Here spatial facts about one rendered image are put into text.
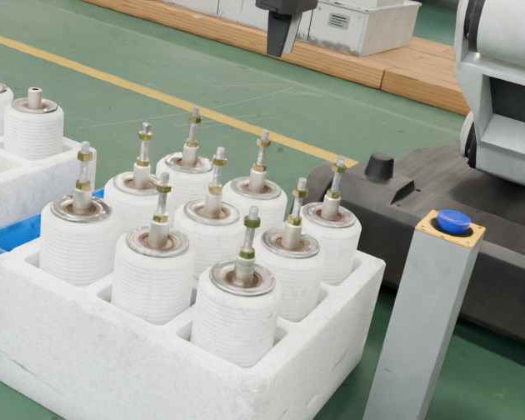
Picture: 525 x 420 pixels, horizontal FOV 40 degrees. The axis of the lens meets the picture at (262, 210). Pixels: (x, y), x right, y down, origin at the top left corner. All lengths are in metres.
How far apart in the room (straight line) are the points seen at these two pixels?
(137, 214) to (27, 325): 0.20
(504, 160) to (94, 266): 0.80
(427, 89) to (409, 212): 1.55
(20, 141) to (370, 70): 1.81
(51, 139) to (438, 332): 0.71
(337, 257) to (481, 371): 0.37
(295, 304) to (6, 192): 0.51
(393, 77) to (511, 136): 1.49
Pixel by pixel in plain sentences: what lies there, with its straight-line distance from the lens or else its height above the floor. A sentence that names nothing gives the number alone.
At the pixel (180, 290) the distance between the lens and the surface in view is 0.87.
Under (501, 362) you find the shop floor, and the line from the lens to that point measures 1.30.
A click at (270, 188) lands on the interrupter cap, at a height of 0.25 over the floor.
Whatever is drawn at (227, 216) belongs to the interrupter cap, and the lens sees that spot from 0.96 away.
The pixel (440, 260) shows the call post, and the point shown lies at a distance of 0.89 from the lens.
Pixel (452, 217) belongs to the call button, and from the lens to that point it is 0.90.
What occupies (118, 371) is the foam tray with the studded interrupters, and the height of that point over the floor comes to 0.12.
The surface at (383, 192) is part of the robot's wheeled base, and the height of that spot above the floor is 0.20.
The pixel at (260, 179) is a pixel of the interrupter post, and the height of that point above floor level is 0.27.
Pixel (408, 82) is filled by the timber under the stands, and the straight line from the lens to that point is 2.80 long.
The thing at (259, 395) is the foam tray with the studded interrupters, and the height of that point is 0.17.
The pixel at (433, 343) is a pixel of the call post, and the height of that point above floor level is 0.17.
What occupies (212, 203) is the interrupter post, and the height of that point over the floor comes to 0.27.
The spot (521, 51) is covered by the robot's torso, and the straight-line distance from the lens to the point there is 1.15.
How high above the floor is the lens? 0.66
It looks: 24 degrees down
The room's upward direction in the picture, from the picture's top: 10 degrees clockwise
